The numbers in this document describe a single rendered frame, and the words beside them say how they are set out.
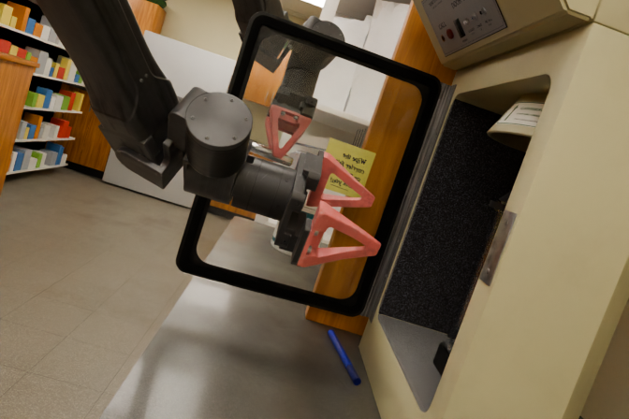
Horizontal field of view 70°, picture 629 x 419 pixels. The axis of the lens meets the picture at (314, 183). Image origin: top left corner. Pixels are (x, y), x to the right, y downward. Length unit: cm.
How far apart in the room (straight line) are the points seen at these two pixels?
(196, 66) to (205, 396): 500
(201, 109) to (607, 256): 38
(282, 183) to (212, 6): 581
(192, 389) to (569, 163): 44
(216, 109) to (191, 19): 583
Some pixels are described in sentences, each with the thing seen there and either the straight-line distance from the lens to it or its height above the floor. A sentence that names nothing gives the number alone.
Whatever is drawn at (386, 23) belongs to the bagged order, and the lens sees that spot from 175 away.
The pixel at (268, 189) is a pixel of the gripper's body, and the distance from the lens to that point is 45.
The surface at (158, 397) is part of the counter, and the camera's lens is 54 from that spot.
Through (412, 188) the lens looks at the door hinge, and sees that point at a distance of 73.
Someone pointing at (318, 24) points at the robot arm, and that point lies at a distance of 73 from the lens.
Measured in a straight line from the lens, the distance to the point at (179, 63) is 546.
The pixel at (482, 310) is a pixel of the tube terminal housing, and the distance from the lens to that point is 45.
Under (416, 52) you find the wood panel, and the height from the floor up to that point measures 143.
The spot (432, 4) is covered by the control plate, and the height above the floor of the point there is 147.
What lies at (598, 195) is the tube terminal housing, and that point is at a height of 127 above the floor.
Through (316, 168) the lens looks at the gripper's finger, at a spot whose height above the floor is 121.
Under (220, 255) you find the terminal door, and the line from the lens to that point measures 70.
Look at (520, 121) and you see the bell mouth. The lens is 55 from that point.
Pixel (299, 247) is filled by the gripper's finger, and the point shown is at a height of 114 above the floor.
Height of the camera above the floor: 124
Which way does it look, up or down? 5 degrees down
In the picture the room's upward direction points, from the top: 18 degrees clockwise
